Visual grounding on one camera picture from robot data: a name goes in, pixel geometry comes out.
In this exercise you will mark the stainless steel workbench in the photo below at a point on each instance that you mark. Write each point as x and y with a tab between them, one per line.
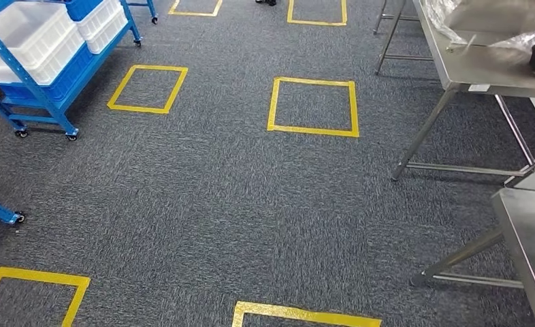
533	234

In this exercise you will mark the yellow floor tape square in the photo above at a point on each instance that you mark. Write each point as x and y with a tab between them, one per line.
42	276
303	313

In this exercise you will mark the person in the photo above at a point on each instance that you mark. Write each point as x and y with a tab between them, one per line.
267	2

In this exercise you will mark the stainless steel table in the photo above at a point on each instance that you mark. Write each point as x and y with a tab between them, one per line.
379	18
484	67

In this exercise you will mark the blue wheeled cart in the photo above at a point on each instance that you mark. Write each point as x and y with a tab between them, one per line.
35	89
151	11

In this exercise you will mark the small white plastic bin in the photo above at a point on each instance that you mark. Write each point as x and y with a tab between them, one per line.
109	38
100	20

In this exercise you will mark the blue plastic bin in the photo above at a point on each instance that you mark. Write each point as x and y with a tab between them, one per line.
85	7
69	83

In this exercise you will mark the white label sticker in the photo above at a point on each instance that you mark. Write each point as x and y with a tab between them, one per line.
478	87

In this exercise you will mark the crumpled clear plastic bag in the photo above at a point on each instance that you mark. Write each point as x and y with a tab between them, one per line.
439	18

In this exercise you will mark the large white plastic bin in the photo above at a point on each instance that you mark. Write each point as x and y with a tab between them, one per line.
60	63
33	27

